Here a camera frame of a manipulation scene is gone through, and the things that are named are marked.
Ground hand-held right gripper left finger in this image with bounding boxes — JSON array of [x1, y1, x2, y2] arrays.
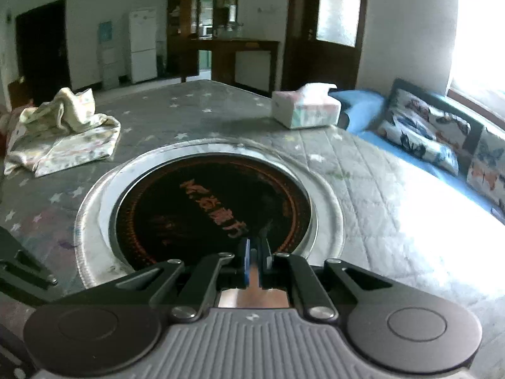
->
[[112, 238, 253, 323]]

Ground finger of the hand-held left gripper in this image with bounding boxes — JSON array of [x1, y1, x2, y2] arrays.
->
[[0, 227, 58, 305]]

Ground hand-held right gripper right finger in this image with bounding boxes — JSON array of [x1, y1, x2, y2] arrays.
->
[[256, 237, 395, 322]]

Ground round black induction cooktop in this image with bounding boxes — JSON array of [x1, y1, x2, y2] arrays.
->
[[75, 138, 347, 290], [108, 156, 318, 274]]

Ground floral print cloth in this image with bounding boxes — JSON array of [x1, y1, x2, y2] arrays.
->
[[4, 87, 121, 178]]

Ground tissue box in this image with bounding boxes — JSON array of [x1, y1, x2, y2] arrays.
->
[[272, 83, 342, 129]]

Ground blue sofa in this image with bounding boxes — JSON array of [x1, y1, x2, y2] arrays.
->
[[329, 78, 505, 225]]

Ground wooden sideboard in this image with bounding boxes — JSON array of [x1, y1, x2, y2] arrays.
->
[[193, 38, 282, 88]]

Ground butterfly print cushion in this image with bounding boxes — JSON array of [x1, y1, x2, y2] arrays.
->
[[377, 88, 473, 177], [466, 126, 505, 207]]

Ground dark doorway door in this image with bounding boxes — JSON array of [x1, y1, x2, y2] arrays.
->
[[15, 0, 72, 104]]

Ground water dispenser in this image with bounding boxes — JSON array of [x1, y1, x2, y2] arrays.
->
[[97, 21, 120, 90]]

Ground white refrigerator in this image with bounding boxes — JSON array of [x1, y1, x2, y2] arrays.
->
[[128, 7, 158, 84]]

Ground tall wooden display cabinet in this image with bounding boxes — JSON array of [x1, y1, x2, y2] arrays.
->
[[167, 0, 241, 80]]

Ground wooden door with frosted glass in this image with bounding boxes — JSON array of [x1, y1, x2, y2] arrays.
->
[[283, 0, 370, 92]]

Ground window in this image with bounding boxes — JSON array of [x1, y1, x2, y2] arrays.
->
[[448, 0, 505, 121]]

